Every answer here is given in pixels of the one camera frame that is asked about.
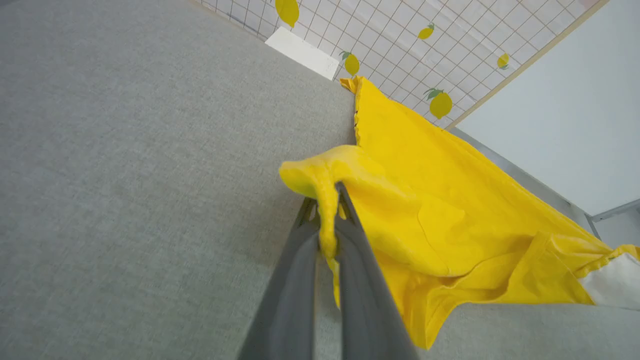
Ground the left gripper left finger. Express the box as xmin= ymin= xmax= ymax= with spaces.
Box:
xmin=237 ymin=196 xmax=322 ymax=360

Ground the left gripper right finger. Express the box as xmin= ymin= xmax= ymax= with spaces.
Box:
xmin=332 ymin=181 xmax=421 ymax=360

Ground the yellow garment with white patches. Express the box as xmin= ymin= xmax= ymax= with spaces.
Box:
xmin=278 ymin=75 xmax=640 ymax=350

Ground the grey fabric sofa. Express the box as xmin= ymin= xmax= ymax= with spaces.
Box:
xmin=0 ymin=0 xmax=640 ymax=360

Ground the white rectangular block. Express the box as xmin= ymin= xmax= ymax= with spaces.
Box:
xmin=264 ymin=26 xmax=341 ymax=82

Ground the lemon print grid panel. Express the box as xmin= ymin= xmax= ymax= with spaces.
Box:
xmin=192 ymin=0 xmax=611 ymax=131

